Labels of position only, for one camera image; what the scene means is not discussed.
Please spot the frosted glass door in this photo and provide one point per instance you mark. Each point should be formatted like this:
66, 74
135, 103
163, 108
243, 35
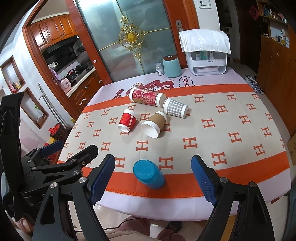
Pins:
130, 36

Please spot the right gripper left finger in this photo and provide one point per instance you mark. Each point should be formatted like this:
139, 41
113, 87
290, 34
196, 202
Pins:
54, 221

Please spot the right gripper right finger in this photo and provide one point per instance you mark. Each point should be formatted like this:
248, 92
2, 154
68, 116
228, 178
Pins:
252, 221

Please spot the orange H-pattern blanket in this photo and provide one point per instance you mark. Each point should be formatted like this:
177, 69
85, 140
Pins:
227, 125

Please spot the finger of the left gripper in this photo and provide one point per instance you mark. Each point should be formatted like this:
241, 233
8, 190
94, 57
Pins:
40, 157
77, 164

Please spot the wooden kitchen cabinet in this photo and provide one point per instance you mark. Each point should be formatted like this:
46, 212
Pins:
58, 40

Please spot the tall red patterned cup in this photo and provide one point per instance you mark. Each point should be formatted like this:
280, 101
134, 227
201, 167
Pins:
147, 97

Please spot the white countertop appliance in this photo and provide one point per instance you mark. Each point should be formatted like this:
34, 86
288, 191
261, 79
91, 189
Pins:
206, 62

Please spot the teal canister with lid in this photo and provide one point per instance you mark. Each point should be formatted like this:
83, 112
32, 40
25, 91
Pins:
172, 66

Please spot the small red paper cup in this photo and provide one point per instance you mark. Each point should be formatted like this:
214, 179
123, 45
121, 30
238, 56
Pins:
127, 121

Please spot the pink rice cooker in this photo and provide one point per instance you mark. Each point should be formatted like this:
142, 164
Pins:
66, 85

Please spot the dark wooden side cabinet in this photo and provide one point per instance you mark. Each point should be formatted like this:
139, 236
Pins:
276, 72

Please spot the small white pill bottle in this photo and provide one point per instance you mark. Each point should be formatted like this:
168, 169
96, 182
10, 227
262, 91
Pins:
159, 69

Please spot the white cloth cover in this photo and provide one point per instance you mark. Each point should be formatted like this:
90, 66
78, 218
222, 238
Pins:
204, 40

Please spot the grey checked paper cup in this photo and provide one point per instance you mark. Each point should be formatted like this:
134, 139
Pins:
175, 108

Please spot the brown sleeve paper cup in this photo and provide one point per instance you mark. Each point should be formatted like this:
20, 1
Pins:
153, 126

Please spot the blue plastic cup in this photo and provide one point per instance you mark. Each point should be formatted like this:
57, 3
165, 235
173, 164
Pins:
148, 173

